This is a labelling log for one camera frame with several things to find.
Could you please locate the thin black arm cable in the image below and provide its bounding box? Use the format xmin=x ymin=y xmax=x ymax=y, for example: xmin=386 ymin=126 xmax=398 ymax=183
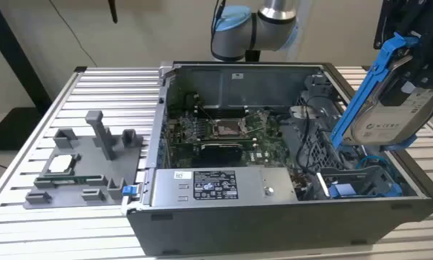
xmin=210 ymin=0 xmax=228 ymax=36

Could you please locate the thin metal locking lever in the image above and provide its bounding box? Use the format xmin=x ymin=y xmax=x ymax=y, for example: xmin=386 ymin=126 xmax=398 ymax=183
xmin=197 ymin=105 xmax=217 ymax=123

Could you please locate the hard disk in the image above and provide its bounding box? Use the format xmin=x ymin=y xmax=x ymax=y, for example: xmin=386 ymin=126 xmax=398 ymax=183
xmin=328 ymin=184 xmax=404 ymax=200
xmin=330 ymin=31 xmax=433 ymax=152

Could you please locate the black graphics card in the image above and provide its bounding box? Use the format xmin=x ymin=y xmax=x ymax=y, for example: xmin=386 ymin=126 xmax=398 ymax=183
xmin=172 ymin=142 xmax=246 ymax=168

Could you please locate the black open PC case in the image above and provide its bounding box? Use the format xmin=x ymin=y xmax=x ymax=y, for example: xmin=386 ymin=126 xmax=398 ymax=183
xmin=120 ymin=61 xmax=433 ymax=257

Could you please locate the gray parts rack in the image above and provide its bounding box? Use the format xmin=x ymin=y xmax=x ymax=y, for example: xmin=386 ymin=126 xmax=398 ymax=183
xmin=22 ymin=110 xmax=145 ymax=211

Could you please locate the silver CPU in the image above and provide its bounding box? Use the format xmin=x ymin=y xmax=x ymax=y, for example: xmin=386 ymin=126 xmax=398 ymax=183
xmin=48 ymin=155 xmax=76 ymax=174

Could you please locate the black slanted pole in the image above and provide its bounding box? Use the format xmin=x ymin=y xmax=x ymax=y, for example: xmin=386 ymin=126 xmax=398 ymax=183
xmin=0 ymin=0 xmax=54 ymax=109

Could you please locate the black flat base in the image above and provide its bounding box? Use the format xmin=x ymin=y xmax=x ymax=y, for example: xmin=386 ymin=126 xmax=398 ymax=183
xmin=0 ymin=107 xmax=45 ymax=151

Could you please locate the gray metal disk bay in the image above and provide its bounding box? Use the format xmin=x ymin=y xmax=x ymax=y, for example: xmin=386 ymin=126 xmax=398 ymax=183
xmin=282 ymin=74 xmax=405 ymax=201

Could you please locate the black antenna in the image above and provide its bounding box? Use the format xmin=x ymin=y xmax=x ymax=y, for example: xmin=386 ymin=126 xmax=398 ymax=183
xmin=106 ymin=0 xmax=118 ymax=24

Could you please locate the coloured wire bundle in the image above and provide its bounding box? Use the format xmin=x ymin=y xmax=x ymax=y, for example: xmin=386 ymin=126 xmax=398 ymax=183
xmin=290 ymin=170 xmax=313 ymax=190

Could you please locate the green RAM stick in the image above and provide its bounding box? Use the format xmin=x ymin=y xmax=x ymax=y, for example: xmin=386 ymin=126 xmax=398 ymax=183
xmin=38 ymin=175 xmax=104 ymax=184

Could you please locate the black RAM slot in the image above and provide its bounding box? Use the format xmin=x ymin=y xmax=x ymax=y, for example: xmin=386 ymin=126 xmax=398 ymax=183
xmin=200 ymin=137 xmax=257 ymax=144
xmin=193 ymin=105 xmax=249 ymax=117

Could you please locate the CPU socket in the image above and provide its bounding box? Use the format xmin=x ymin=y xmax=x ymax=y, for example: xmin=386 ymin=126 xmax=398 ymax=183
xmin=210 ymin=119 xmax=246 ymax=139

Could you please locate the blue disk wire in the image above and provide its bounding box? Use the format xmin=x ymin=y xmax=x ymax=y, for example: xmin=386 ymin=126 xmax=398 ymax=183
xmin=356 ymin=154 xmax=389 ymax=177

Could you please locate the black cable in case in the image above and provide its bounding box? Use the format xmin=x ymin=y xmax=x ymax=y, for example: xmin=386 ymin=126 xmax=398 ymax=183
xmin=296 ymin=94 xmax=333 ymax=174

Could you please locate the green motherboard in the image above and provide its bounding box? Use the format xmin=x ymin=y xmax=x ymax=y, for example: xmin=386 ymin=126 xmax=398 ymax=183
xmin=164 ymin=108 xmax=293 ymax=170

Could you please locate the thin black wall cable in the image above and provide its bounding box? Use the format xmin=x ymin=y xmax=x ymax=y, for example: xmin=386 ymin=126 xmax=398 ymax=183
xmin=53 ymin=0 xmax=98 ymax=67

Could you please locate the silver power supply unit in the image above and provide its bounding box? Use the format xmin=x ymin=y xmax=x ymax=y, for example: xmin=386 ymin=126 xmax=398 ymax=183
xmin=149 ymin=167 xmax=298 ymax=205

